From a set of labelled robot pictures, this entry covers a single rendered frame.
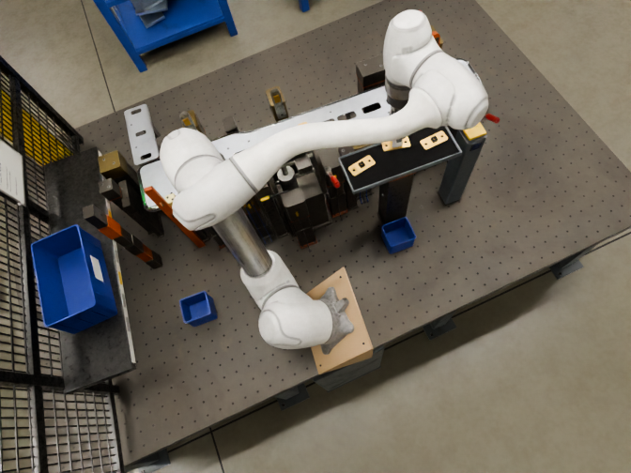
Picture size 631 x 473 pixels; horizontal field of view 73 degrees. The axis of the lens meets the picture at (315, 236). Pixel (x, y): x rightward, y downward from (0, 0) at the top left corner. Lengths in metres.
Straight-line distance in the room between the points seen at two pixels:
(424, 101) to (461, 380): 1.70
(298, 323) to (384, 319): 0.43
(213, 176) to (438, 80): 0.52
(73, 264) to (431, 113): 1.29
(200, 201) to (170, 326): 0.96
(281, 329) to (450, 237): 0.82
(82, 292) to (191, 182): 0.78
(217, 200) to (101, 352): 0.78
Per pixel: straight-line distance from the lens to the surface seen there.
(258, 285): 1.45
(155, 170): 1.79
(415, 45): 1.03
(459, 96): 0.97
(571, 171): 2.10
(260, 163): 0.96
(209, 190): 0.96
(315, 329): 1.42
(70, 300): 1.68
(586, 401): 2.58
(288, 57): 2.40
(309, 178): 1.62
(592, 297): 2.71
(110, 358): 1.55
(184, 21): 3.67
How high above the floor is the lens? 2.35
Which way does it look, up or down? 66 degrees down
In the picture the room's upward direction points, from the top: 16 degrees counter-clockwise
